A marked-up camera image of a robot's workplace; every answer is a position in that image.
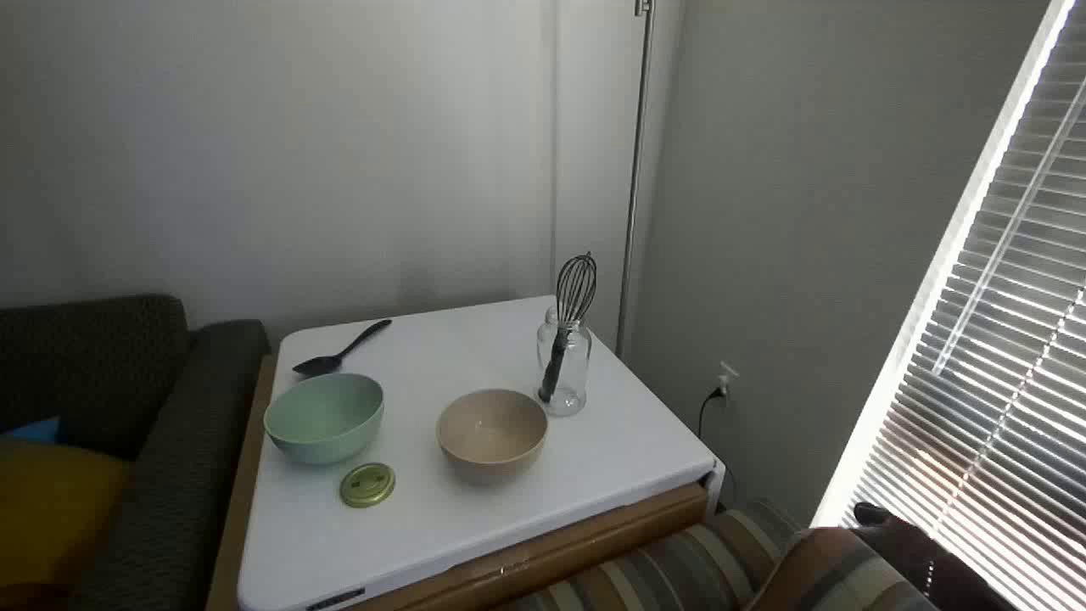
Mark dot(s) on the black wire whisk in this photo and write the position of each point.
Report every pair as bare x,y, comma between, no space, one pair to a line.
574,292

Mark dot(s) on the clear glass jar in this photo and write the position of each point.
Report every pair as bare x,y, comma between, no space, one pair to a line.
572,373

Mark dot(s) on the white table board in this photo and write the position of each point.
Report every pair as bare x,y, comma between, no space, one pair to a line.
309,551

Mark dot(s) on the beige bowl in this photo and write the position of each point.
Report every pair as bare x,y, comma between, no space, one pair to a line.
493,429

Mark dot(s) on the black spatula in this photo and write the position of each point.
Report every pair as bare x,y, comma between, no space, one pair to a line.
333,361

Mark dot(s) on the green round jar lid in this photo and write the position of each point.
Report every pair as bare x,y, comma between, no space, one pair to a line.
367,484

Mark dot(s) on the mint green bowl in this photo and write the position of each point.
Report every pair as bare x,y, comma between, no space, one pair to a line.
327,417

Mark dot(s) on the thin metal pole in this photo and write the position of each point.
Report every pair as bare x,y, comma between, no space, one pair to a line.
642,18

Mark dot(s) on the dark grey sofa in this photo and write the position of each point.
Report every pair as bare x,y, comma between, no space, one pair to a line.
135,381

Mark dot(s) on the white window blinds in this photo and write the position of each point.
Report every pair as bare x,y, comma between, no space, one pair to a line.
977,426

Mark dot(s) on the blue cushion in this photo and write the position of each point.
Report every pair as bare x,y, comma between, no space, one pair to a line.
43,429

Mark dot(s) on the yellow cushion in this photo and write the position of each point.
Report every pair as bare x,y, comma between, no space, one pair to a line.
57,507

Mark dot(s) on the white wall outlet plug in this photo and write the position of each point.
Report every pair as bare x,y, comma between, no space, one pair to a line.
724,378

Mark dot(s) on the wooden table frame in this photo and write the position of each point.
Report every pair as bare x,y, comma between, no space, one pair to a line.
477,582

